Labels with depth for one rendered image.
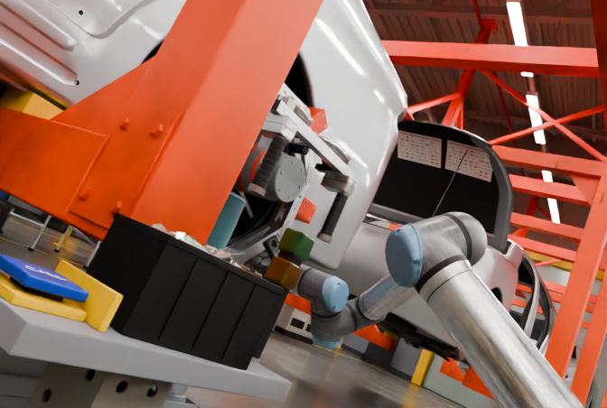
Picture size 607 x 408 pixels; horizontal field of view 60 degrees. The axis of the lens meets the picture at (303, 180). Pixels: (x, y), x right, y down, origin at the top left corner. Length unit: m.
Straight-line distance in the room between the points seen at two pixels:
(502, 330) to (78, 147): 0.80
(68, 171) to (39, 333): 0.50
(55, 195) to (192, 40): 0.35
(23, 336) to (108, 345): 0.09
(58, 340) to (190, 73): 0.48
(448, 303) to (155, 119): 0.60
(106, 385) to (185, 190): 0.34
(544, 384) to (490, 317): 0.13
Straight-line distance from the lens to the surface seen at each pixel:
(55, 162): 1.02
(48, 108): 1.28
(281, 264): 0.83
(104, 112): 1.02
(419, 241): 1.02
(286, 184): 1.41
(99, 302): 0.59
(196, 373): 0.65
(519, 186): 7.77
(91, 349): 0.55
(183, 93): 0.85
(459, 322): 1.00
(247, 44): 0.89
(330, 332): 1.54
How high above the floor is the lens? 0.55
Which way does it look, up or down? 13 degrees up
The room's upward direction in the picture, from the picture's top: 24 degrees clockwise
